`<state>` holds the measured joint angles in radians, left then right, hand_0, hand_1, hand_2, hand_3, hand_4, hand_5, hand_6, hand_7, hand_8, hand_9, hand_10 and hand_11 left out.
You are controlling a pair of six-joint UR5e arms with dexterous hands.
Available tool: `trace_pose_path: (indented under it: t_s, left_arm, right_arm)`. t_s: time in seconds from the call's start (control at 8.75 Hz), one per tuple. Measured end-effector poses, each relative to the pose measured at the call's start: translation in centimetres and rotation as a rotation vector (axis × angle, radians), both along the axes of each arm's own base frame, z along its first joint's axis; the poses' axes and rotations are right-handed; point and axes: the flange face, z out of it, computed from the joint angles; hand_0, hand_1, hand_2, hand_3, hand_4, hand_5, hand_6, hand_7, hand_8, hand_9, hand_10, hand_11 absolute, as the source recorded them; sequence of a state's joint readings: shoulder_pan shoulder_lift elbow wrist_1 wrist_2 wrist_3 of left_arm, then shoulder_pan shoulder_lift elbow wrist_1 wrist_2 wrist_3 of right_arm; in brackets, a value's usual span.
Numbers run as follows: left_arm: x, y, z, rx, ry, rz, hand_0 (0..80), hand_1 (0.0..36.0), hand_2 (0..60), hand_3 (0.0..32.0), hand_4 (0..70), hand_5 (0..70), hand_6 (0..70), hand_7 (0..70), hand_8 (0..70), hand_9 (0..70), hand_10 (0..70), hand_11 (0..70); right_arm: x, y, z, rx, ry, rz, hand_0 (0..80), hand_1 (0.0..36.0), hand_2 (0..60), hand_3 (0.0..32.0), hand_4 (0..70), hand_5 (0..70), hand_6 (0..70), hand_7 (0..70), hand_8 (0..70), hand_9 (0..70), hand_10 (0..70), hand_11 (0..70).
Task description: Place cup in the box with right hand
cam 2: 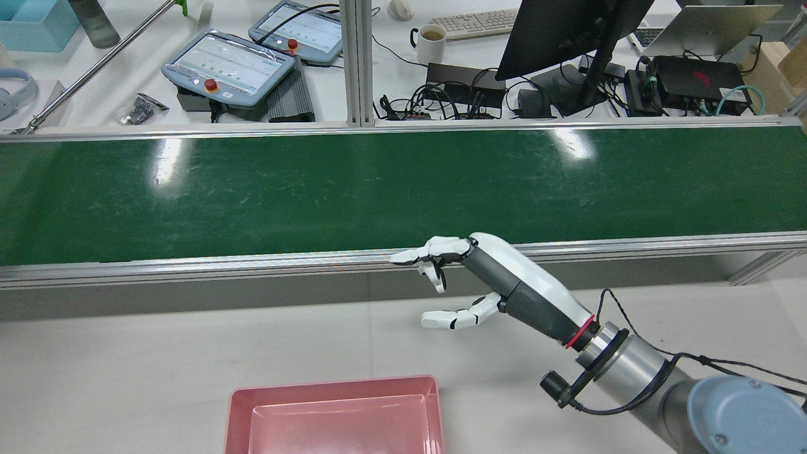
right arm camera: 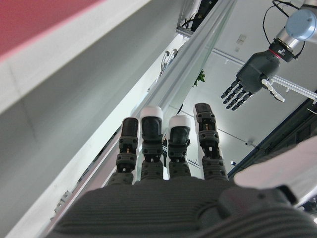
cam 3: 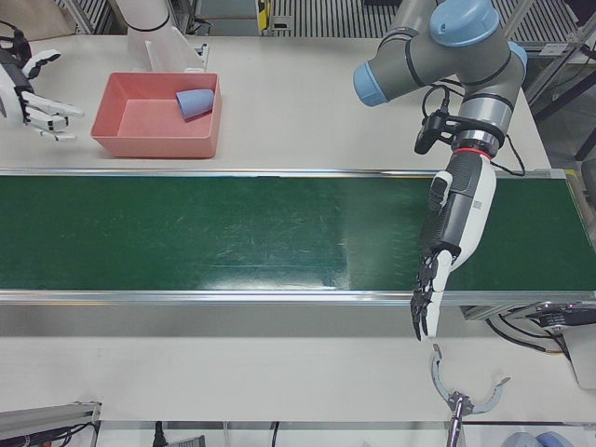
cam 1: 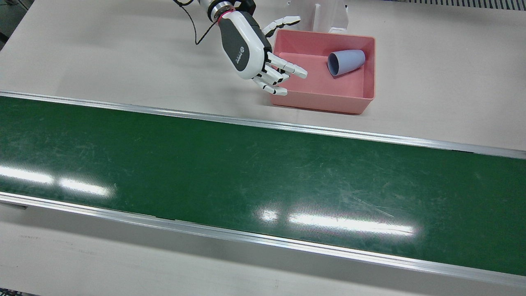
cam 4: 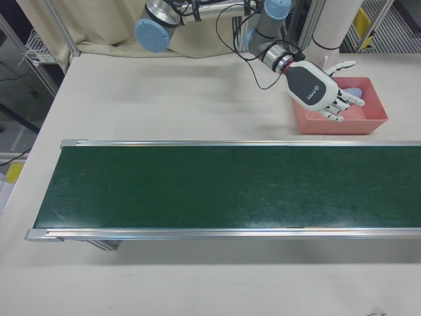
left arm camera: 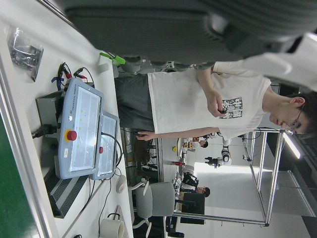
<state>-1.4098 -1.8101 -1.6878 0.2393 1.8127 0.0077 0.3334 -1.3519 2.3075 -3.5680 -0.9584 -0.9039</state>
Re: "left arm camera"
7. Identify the grey metal box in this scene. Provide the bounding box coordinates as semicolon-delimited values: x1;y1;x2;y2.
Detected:
35;90;65;139

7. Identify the person in white t-shirt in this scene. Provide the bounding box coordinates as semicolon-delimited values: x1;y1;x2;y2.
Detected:
114;59;317;142

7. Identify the small grey teach pendant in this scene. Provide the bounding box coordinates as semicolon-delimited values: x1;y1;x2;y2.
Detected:
92;111;120;181

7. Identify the white computer mouse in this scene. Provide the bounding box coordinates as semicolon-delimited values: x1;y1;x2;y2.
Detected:
116;175;127;193

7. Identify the large grey teach pendant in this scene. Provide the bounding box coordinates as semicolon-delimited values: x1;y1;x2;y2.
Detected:
56;78;104;180

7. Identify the grey office chair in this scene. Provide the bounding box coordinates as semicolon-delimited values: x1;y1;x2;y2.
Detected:
132;180;176;230

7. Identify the seated person with glasses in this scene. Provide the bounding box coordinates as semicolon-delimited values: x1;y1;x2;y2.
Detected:
195;186;211;199

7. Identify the red black alligator clip lead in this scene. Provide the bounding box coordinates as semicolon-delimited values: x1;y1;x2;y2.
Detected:
73;67;95;87
51;62;72;91

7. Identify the black power plug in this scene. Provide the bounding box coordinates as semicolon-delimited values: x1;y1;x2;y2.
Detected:
32;123;61;139

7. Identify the white computer keyboard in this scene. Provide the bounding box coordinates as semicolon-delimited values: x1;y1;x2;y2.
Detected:
115;205;131;238

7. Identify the white coffee mug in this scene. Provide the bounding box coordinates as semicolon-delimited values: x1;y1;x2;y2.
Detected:
99;213;126;238

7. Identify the black finned power unit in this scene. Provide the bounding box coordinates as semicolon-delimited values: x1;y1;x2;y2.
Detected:
44;168;90;219

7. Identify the ceiling light strip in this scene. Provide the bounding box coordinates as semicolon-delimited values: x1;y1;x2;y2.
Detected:
282;133;302;159

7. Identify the plastic bag with black parts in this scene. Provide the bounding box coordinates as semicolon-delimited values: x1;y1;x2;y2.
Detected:
6;27;44;83

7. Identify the silver metal rod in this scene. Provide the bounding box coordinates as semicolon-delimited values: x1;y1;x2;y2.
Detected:
37;0;75;27

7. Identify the green conveyor belt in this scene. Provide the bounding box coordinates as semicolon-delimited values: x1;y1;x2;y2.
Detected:
0;57;54;238

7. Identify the black teach pendant cable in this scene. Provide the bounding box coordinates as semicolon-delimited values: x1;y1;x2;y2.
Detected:
101;132;123;173

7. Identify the aluminium frame cage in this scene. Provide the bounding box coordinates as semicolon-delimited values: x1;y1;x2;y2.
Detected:
173;127;285;227

